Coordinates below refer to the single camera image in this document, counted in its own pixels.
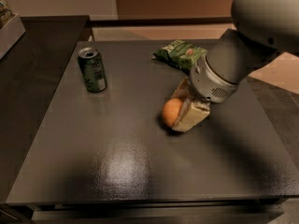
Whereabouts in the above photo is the green soda can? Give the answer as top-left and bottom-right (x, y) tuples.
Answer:
(78, 47), (107, 92)

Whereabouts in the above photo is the dark side counter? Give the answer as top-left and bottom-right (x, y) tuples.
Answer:
(0, 15), (90, 205)

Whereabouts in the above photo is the white box on counter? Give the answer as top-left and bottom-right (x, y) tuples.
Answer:
(0, 0), (26, 60)

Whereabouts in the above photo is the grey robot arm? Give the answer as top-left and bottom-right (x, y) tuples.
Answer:
(171, 0), (299, 133)

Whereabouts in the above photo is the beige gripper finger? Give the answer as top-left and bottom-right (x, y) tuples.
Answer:
(172, 98), (210, 133)
(171, 77), (193, 99)

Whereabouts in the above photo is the green chip bag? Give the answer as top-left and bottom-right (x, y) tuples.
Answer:
(153, 40), (207, 74)

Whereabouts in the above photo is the orange fruit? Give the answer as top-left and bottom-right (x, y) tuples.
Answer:
(162, 98), (183, 127)

